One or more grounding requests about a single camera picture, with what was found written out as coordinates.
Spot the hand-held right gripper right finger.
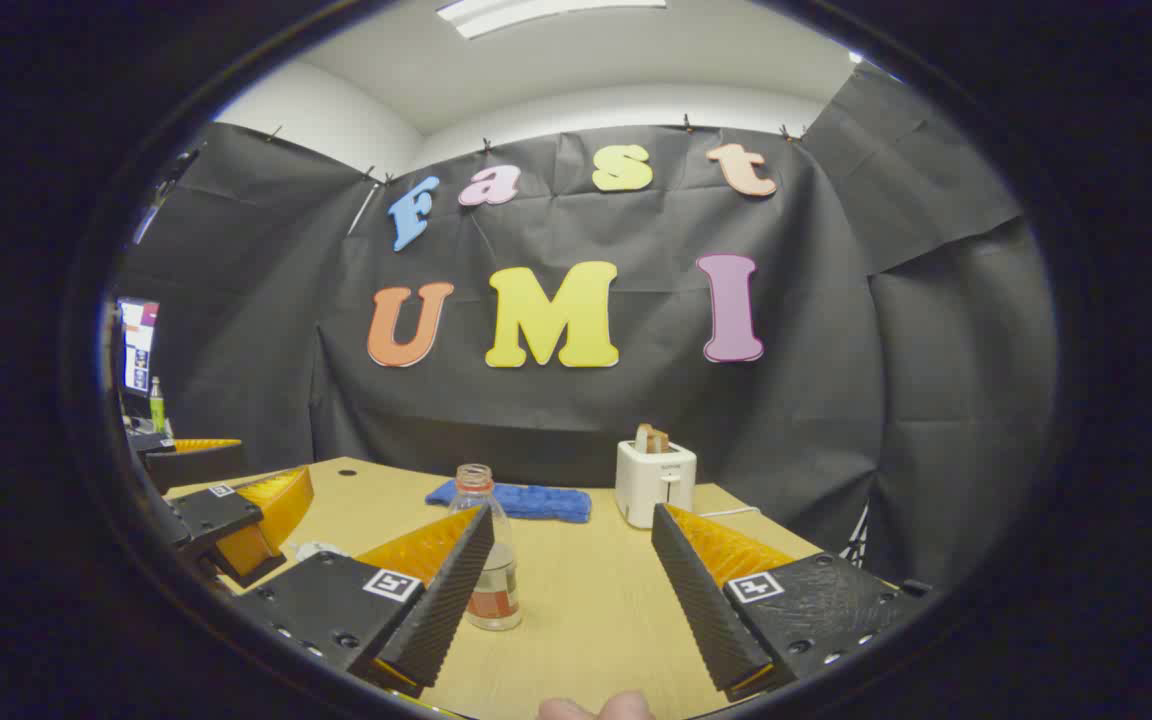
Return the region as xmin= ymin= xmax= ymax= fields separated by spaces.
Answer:
xmin=650 ymin=503 xmax=935 ymax=701

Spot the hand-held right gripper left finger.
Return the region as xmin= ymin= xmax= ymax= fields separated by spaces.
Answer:
xmin=236 ymin=503 xmax=495 ymax=699

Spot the clear plastic water bottle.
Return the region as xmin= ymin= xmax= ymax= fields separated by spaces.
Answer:
xmin=448 ymin=464 xmax=524 ymax=632

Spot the white toaster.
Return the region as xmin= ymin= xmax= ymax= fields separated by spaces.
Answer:
xmin=615 ymin=438 xmax=698 ymax=529

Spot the blue towel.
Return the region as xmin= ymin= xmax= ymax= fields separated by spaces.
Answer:
xmin=425 ymin=480 xmax=593 ymax=524

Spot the computer monitor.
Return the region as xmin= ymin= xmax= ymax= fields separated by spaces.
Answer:
xmin=116 ymin=297 xmax=161 ymax=396

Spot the black backdrop cloth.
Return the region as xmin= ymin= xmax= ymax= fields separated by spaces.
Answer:
xmin=111 ymin=65 xmax=1057 ymax=591

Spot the ceiling light panel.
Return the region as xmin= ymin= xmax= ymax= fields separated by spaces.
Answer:
xmin=436 ymin=0 xmax=667 ymax=40

